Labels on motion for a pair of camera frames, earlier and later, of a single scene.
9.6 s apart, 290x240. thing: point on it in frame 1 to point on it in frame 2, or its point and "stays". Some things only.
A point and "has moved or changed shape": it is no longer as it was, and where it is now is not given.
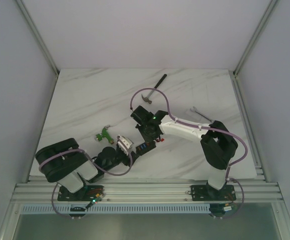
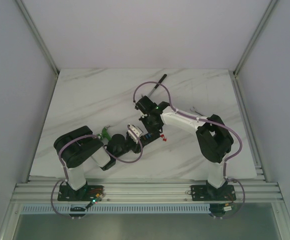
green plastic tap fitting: (104, 133) stays
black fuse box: (143, 148) has moved or changed shape
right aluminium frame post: (271, 6) stays
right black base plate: (206, 193) stays
